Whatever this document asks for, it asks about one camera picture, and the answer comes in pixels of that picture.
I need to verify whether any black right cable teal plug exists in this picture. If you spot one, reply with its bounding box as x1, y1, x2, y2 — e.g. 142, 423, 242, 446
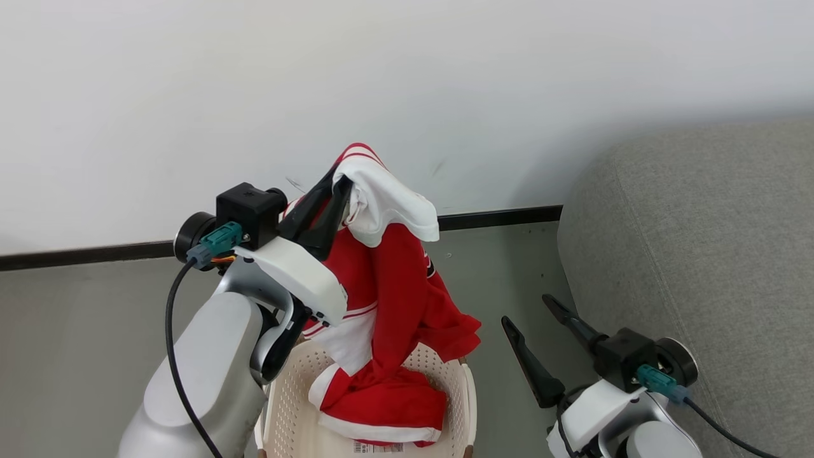
636, 364, 780, 458

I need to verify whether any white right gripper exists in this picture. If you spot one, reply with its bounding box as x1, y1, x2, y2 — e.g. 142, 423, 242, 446
501, 294, 646, 458

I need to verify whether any cream perforated laundry basket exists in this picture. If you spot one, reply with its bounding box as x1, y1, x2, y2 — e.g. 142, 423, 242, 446
254, 340, 478, 458

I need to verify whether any red white sports jersey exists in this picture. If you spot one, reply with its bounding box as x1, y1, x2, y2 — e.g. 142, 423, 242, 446
280, 143, 482, 448

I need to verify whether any black left cable teal plug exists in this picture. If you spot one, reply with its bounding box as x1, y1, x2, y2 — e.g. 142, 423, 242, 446
165, 221, 244, 458

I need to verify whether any black cable teal plug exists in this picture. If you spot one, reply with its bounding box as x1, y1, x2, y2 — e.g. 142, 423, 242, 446
165, 221, 244, 458
636, 364, 780, 458

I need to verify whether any grey fabric sofa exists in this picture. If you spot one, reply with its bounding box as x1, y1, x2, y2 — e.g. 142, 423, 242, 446
558, 118, 814, 458

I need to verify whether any black wall baseboard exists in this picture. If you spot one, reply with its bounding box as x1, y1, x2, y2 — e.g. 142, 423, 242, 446
0, 205, 563, 272

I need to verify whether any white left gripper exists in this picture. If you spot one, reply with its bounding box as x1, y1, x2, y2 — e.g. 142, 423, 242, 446
234, 167, 354, 327

